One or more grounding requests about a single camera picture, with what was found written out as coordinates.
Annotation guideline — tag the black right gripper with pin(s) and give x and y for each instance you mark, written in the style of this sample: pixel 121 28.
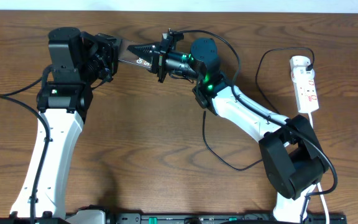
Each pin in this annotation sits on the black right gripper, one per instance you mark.
pixel 148 52

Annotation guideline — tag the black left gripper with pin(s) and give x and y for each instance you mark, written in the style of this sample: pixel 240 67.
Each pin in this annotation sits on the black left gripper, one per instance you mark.
pixel 110 55

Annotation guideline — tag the Galaxy smartphone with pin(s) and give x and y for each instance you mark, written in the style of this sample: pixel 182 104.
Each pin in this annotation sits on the Galaxy smartphone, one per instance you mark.
pixel 124 56

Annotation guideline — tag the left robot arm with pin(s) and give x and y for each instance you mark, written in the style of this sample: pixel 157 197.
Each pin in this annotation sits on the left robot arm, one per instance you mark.
pixel 78 60

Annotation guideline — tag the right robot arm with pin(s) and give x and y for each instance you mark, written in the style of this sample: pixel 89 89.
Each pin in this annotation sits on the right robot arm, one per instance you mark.
pixel 294 161

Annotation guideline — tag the white USB charger adapter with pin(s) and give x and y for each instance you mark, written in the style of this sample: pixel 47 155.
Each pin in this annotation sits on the white USB charger adapter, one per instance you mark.
pixel 301 66

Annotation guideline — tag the white power strip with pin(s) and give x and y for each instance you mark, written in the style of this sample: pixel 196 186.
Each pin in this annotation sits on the white power strip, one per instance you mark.
pixel 305 90

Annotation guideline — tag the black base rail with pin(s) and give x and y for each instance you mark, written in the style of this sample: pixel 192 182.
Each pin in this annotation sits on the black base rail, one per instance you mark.
pixel 99 216

